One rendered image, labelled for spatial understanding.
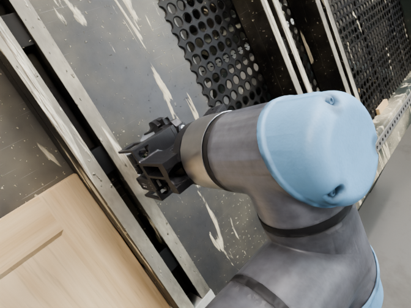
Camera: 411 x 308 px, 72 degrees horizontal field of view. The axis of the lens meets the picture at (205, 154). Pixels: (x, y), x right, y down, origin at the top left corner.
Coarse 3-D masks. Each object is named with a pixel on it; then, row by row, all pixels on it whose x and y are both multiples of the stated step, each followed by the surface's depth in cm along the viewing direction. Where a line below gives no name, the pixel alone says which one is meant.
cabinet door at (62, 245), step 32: (64, 192) 40; (0, 224) 36; (32, 224) 38; (64, 224) 40; (96, 224) 42; (0, 256) 35; (32, 256) 38; (64, 256) 40; (96, 256) 42; (128, 256) 45; (0, 288) 35; (32, 288) 38; (64, 288) 40; (96, 288) 42; (128, 288) 45
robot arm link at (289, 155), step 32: (288, 96) 20; (320, 96) 17; (352, 96) 18; (224, 128) 22; (256, 128) 19; (288, 128) 17; (320, 128) 16; (352, 128) 17; (224, 160) 21; (256, 160) 19; (288, 160) 17; (320, 160) 15; (352, 160) 17; (256, 192) 20; (288, 192) 18; (320, 192) 16; (352, 192) 17; (288, 224) 20
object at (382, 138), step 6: (408, 96) 110; (408, 102) 109; (402, 108) 106; (396, 114) 102; (402, 114) 105; (390, 120) 100; (396, 120) 102; (390, 126) 98; (384, 132) 95; (390, 132) 98; (378, 138) 93; (384, 138) 95; (378, 144) 92; (378, 150) 92
